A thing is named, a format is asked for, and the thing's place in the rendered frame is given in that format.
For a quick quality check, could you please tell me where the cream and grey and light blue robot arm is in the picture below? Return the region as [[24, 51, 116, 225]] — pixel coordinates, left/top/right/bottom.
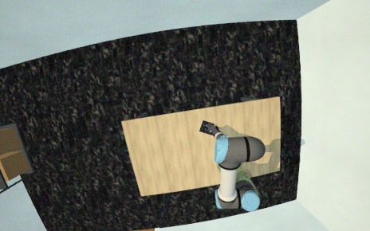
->
[[206, 122, 266, 212]]

